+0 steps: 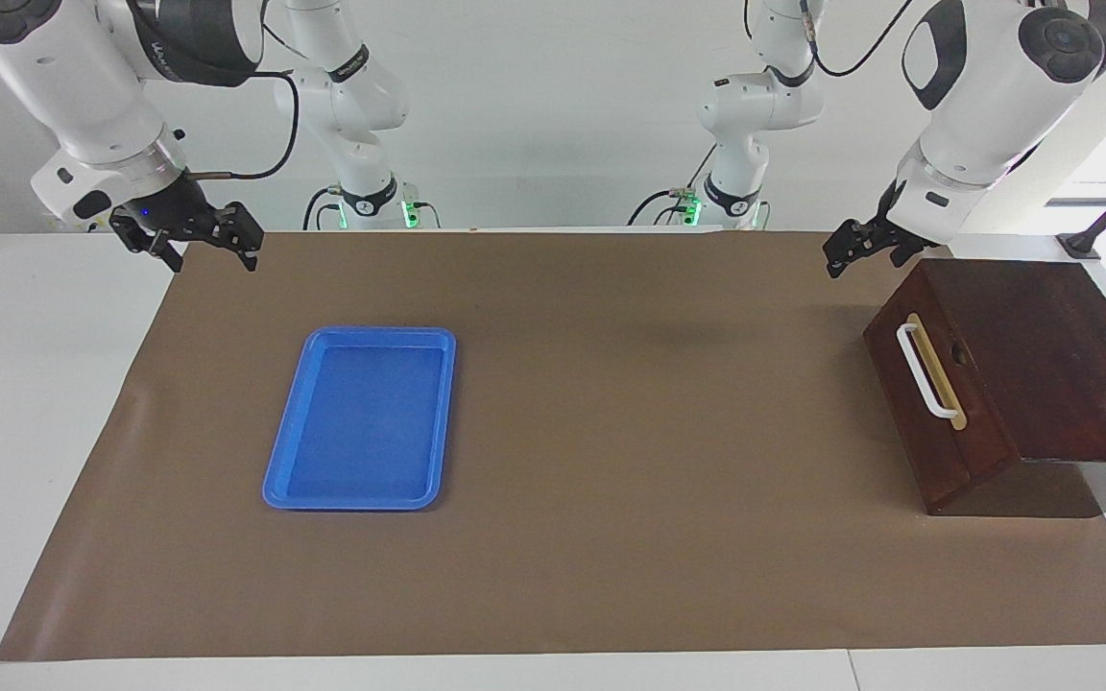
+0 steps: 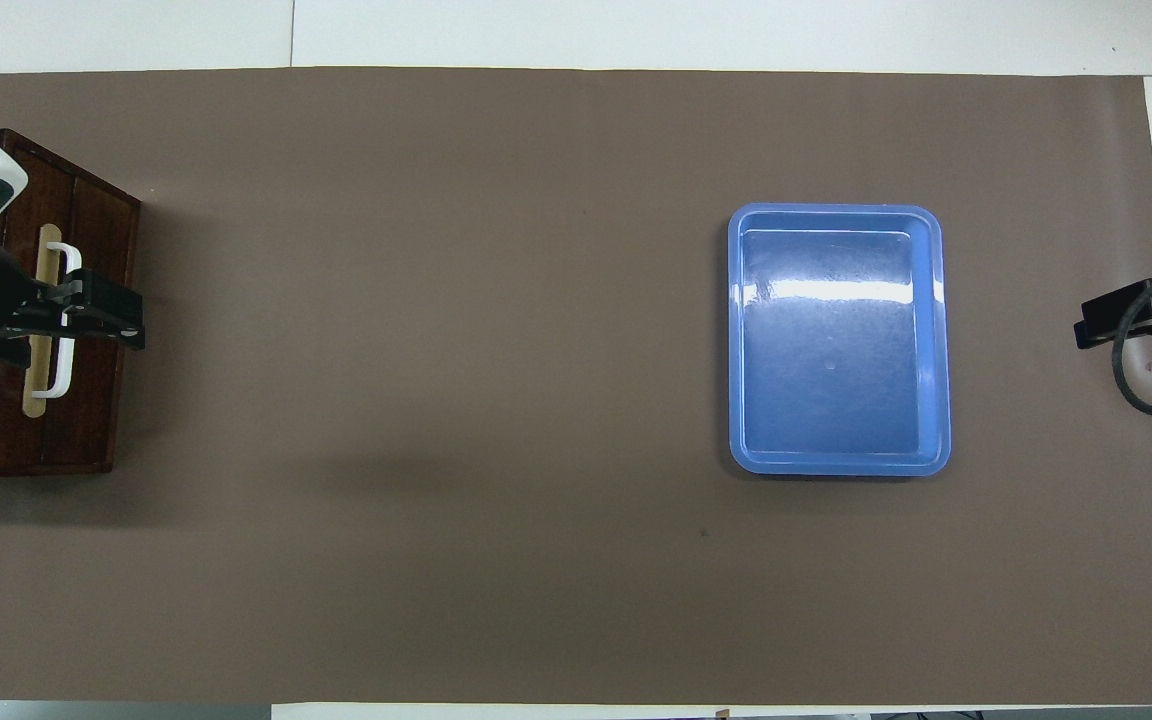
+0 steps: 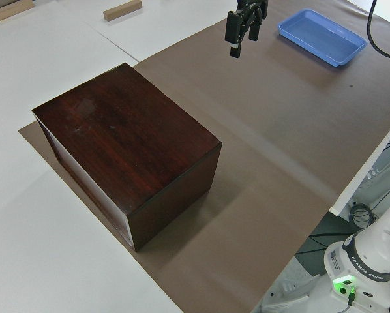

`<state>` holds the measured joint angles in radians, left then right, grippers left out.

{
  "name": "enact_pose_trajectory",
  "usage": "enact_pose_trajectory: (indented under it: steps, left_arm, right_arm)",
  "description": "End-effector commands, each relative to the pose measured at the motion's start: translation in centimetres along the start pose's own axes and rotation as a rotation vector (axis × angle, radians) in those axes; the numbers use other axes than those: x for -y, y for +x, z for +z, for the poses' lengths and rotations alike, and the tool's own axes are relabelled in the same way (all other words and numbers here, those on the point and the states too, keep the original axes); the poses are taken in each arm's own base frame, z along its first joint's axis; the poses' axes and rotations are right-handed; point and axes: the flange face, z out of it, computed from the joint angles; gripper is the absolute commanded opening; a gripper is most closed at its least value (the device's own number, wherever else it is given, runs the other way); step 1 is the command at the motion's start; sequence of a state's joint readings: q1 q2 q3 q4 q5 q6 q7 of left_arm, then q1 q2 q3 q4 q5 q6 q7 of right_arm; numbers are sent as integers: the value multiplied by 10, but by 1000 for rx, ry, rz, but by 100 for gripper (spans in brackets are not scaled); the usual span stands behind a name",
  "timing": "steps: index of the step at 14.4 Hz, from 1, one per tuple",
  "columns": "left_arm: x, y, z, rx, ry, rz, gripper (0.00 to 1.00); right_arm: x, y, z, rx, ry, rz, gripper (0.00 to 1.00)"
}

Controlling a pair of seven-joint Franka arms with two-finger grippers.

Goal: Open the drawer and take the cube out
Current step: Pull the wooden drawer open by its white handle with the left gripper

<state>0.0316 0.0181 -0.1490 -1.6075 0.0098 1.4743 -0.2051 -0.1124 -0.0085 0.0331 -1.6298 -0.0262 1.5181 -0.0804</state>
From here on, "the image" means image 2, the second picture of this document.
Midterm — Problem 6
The white drawer handle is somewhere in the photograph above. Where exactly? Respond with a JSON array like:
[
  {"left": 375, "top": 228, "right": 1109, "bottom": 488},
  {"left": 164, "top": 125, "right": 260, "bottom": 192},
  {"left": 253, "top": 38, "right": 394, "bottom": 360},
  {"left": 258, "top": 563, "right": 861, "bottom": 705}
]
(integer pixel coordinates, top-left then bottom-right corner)
[{"left": 31, "top": 242, "right": 84, "bottom": 401}]

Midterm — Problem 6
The wooden drawer with dark front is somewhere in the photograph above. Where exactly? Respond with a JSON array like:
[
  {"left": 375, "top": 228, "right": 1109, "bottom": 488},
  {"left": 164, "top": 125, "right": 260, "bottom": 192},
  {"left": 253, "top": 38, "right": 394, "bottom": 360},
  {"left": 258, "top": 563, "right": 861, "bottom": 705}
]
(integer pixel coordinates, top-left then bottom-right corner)
[{"left": 0, "top": 130, "right": 143, "bottom": 477}]

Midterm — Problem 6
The blue plastic tray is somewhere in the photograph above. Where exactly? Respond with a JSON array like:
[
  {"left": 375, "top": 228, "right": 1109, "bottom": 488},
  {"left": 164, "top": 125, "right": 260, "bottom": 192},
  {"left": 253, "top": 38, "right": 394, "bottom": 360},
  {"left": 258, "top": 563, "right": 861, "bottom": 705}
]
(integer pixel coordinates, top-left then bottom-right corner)
[{"left": 727, "top": 203, "right": 953, "bottom": 477}]

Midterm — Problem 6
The brown table mat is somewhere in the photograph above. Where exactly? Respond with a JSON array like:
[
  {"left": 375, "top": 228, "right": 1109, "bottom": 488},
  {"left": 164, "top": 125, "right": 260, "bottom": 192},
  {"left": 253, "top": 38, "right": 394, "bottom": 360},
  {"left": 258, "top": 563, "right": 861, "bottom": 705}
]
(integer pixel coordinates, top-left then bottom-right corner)
[{"left": 0, "top": 66, "right": 1152, "bottom": 705}]

